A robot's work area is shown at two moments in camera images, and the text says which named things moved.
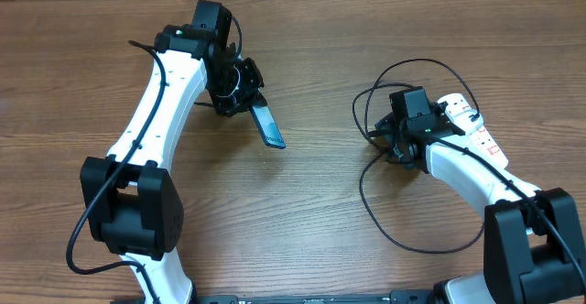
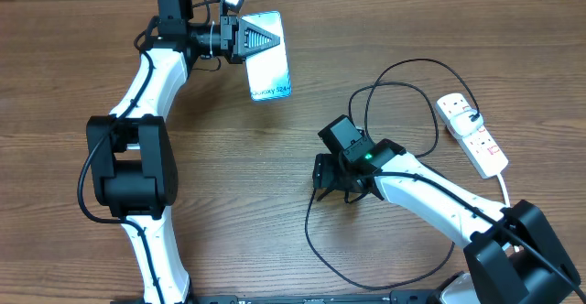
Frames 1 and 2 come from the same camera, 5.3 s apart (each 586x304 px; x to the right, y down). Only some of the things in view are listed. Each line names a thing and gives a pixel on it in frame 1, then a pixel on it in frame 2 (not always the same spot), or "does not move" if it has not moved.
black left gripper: x=251 y=96 to x=233 y=38
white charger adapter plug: x=469 y=122 does not move
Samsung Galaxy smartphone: x=267 y=126 to x=268 y=72
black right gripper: x=387 y=128 to x=325 y=178
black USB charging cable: x=374 y=158 to x=374 y=84
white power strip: x=479 y=137 does not move
